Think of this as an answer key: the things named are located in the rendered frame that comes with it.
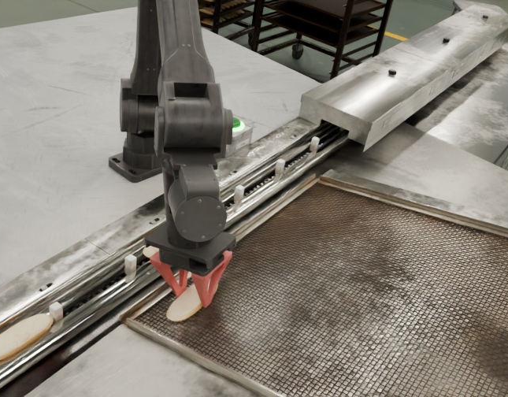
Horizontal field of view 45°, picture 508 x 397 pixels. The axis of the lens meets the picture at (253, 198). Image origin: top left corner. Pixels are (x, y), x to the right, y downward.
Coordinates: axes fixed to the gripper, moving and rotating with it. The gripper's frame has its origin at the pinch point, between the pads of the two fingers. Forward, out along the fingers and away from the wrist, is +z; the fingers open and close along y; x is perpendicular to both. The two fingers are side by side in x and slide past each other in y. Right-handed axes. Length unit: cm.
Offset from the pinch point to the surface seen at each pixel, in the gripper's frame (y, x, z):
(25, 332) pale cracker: -15.8, -15.0, 2.0
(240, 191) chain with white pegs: -11.5, 31.3, 1.3
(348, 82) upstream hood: -12, 83, -5
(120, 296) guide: -10.9, -2.5, 2.6
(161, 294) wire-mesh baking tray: -4.4, -1.3, 0.6
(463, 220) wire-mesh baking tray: 26.5, 38.9, 0.5
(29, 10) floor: -307, 243, 34
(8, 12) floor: -312, 229, 33
